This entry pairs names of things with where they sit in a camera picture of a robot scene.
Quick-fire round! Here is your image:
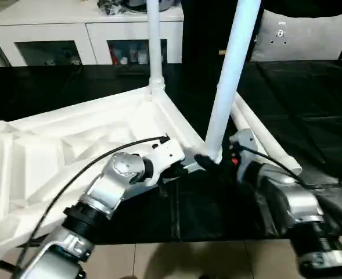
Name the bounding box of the white plastic table leg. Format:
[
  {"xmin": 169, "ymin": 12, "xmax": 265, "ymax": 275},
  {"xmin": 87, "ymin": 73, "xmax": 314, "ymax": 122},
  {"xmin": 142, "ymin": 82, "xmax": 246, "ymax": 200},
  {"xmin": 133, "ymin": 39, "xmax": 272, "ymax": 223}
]
[
  {"xmin": 229, "ymin": 108, "xmax": 258, "ymax": 143},
  {"xmin": 235, "ymin": 96, "xmax": 303, "ymax": 175},
  {"xmin": 204, "ymin": 0, "xmax": 262, "ymax": 164},
  {"xmin": 146, "ymin": 0, "xmax": 167, "ymax": 101}
]

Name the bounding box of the grey cushion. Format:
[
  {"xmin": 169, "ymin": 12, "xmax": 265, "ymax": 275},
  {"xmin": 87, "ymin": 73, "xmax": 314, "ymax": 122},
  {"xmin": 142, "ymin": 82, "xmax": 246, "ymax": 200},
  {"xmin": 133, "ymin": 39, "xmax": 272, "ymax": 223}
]
[{"xmin": 249, "ymin": 9, "xmax": 342, "ymax": 62}]

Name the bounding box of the black cabinet with yellow label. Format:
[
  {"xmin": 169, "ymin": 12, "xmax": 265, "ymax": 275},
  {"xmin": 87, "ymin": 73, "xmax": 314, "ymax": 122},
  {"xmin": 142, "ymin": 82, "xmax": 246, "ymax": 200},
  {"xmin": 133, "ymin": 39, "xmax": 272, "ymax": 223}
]
[{"xmin": 182, "ymin": 0, "xmax": 264, "ymax": 65}]

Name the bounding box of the white glass-door cabinet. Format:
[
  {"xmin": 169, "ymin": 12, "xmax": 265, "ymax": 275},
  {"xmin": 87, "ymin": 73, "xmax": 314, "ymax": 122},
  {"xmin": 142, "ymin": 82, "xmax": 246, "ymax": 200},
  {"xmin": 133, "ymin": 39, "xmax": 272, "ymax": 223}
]
[{"xmin": 0, "ymin": 0, "xmax": 183, "ymax": 66}]

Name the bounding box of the white plastic table top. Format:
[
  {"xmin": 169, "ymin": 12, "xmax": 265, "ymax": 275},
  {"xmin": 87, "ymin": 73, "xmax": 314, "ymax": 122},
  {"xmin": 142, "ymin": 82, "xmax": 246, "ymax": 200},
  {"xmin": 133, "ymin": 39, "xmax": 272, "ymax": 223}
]
[{"xmin": 0, "ymin": 86, "xmax": 221, "ymax": 263}]

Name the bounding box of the black table mat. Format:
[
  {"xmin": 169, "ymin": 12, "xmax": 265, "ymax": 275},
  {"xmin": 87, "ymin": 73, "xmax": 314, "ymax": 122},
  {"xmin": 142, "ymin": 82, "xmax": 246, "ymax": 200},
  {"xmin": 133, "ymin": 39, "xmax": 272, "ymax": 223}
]
[{"xmin": 0, "ymin": 61, "xmax": 342, "ymax": 245}]

